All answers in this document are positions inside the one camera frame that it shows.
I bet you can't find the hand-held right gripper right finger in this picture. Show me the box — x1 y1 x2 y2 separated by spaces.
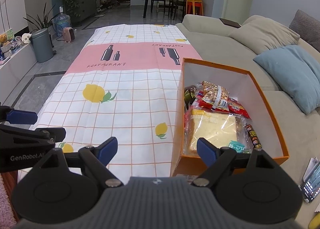
192 137 279 187

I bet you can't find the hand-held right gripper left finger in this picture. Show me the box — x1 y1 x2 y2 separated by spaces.
42 136 123 188

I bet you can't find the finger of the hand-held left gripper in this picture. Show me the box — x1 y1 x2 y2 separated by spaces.
0 105 39 125
0 124 67 142

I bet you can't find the sliced bread packet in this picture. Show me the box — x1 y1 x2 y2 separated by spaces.
185 108 253 156

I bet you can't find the orange cardboard box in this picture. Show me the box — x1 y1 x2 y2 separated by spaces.
170 57 290 177

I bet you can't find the mint small packet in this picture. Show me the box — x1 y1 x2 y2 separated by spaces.
227 140 247 154

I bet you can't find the dark printed sausage stick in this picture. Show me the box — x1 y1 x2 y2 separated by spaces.
245 123 263 150

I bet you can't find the red snack packet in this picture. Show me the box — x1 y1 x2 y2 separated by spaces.
226 97 251 119

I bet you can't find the brown nut snack packet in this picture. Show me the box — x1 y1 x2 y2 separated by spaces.
197 80 230 112

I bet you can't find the dark green packet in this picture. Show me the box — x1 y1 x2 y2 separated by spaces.
184 82 204 109

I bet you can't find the white low cabinet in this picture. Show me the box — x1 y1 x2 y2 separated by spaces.
0 42 38 79

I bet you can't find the pink and white printed tablecloth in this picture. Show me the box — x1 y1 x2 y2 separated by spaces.
17 24 204 185

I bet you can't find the grey trash can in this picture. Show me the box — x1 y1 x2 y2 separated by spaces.
30 28 54 63

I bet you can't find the cluster of small toys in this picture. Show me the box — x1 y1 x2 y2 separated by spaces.
0 28 32 66

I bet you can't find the pink heater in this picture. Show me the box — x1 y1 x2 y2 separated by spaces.
62 26 76 43

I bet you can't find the spiky floor plant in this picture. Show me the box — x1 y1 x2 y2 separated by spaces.
23 2 61 34

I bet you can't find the blue water jug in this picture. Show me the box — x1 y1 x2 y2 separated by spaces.
53 11 71 37

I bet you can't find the white device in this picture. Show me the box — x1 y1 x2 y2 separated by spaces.
302 157 320 182

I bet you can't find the beige sofa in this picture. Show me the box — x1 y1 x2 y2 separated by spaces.
175 14 320 195

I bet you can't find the smartphone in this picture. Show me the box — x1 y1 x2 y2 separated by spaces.
300 176 320 204

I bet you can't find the blue cushion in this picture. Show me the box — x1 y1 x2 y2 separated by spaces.
253 45 320 115

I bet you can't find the dark drawer cabinet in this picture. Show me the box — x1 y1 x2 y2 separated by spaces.
65 0 98 25

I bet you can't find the yellow object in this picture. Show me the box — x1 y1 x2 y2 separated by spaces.
308 212 320 229

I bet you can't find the beige cushion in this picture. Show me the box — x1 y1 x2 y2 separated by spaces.
228 17 301 55

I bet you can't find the orange stool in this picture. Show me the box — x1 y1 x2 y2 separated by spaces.
185 0 204 16

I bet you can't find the grey cushion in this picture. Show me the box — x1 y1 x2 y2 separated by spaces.
288 10 320 49

